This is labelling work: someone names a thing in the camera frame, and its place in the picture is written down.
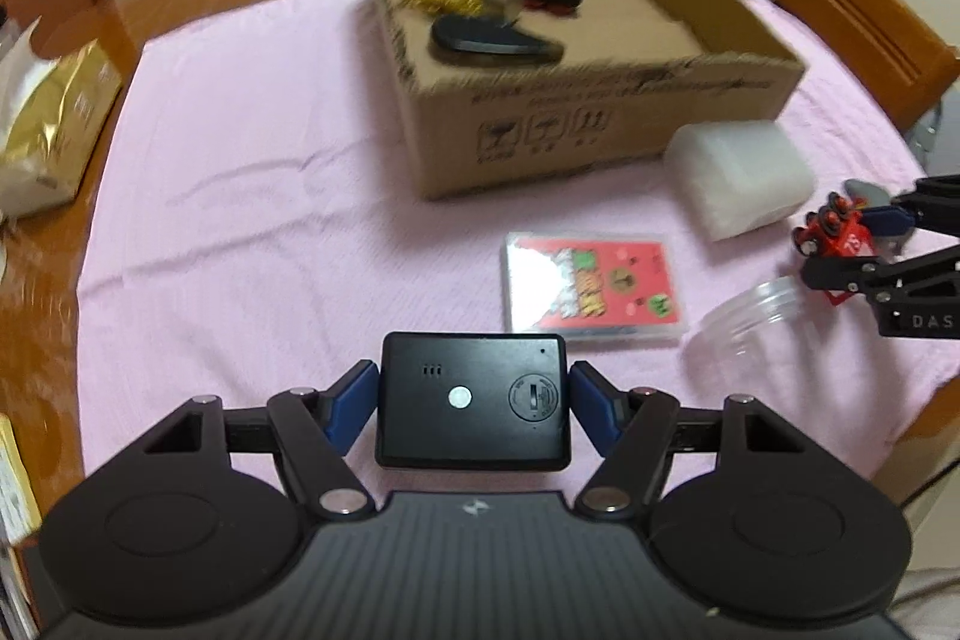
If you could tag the white translucent plastic box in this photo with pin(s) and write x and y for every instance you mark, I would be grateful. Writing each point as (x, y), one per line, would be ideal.
(739, 175)

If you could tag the pink table cloth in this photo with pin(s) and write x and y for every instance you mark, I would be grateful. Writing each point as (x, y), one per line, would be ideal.
(262, 160)

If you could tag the black oval case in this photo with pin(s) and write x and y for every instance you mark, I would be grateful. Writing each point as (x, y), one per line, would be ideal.
(487, 44)

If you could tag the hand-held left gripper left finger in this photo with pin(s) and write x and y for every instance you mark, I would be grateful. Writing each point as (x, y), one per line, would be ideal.
(352, 404)

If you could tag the gold tissue pack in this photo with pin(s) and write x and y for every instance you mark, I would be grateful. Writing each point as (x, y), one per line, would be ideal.
(52, 123)

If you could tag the clear plastic jar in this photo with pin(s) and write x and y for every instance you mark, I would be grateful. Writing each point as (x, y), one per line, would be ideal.
(757, 325)

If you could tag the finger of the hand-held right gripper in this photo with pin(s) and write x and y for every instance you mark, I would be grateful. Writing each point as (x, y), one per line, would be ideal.
(889, 218)
(855, 272)

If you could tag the black rectangular device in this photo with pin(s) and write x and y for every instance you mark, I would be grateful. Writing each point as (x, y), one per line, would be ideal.
(472, 400)

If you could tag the red card case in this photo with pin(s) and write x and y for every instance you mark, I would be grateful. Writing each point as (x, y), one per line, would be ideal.
(592, 287)

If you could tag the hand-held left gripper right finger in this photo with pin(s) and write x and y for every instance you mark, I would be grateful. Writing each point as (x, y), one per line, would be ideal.
(596, 404)

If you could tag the cardboard box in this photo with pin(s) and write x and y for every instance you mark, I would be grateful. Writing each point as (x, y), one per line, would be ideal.
(600, 123)

